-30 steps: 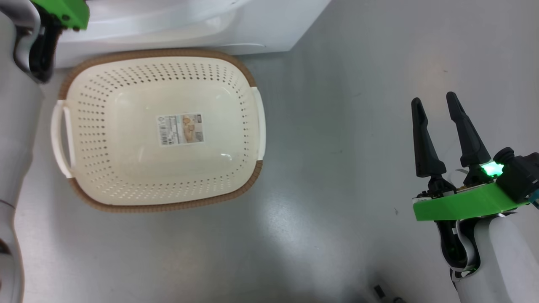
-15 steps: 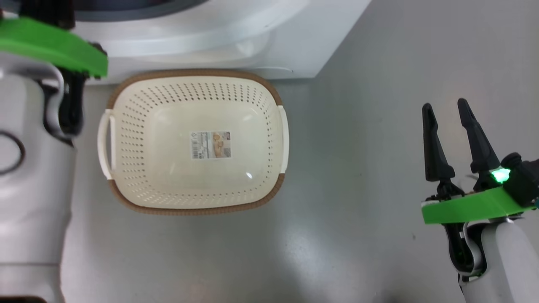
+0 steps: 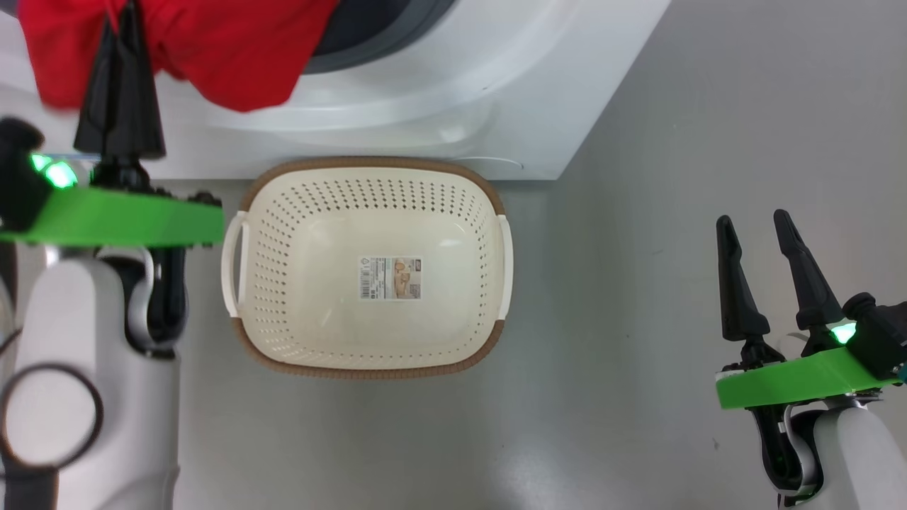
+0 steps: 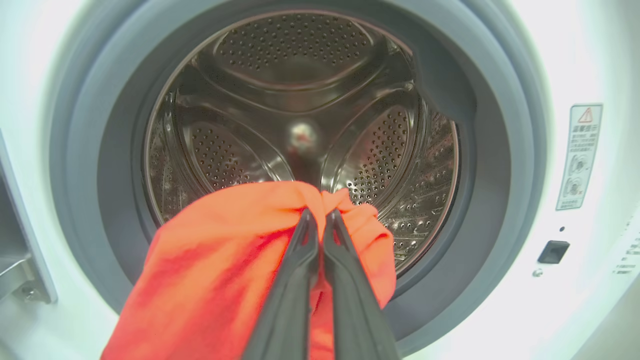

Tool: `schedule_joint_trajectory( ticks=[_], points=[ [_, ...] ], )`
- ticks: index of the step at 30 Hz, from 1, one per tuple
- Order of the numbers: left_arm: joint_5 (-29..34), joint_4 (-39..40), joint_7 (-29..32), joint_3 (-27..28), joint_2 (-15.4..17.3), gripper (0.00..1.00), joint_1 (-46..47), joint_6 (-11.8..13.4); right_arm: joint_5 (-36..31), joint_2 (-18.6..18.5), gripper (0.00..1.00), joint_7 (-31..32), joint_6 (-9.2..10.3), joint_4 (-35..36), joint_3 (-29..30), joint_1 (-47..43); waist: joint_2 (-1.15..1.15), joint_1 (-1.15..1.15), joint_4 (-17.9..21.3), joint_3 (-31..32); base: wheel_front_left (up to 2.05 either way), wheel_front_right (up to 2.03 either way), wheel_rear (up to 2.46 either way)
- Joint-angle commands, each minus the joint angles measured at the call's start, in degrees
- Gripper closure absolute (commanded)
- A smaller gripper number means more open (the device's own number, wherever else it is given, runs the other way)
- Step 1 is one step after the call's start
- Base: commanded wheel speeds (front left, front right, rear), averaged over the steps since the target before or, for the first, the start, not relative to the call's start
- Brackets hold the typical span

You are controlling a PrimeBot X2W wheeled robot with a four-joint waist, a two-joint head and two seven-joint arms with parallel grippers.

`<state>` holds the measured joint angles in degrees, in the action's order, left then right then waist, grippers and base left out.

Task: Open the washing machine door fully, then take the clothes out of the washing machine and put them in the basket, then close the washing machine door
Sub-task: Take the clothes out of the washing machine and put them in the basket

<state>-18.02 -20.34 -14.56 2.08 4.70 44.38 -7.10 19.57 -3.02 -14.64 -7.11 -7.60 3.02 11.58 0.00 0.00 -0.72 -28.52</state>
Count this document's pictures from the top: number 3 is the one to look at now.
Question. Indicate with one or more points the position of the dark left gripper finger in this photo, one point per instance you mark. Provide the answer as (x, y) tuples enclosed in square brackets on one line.
[(140, 106), (98, 113)]

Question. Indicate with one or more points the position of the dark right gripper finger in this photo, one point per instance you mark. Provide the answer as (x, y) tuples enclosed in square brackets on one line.
[(808, 283), (737, 297)]

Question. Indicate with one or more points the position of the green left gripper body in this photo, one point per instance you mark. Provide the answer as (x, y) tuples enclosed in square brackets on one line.
[(127, 219)]

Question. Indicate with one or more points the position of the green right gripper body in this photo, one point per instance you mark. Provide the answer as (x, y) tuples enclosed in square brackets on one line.
[(793, 382)]

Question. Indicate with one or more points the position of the red jersey garment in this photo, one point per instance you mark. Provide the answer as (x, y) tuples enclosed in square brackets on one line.
[(212, 49)]

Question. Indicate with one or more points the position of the cream perforated basket brown rim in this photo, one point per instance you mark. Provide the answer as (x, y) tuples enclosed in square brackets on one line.
[(312, 340)]

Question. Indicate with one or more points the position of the white front-load washing machine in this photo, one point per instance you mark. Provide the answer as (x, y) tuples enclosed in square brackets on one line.
[(425, 92)]

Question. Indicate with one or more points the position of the paper product label sticker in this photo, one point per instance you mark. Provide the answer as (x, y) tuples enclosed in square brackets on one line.
[(390, 278)]

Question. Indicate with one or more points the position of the round white filter cover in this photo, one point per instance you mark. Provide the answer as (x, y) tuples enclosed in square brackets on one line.
[(496, 163)]

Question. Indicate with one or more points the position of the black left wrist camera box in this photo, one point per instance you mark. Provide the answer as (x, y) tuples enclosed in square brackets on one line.
[(18, 177)]

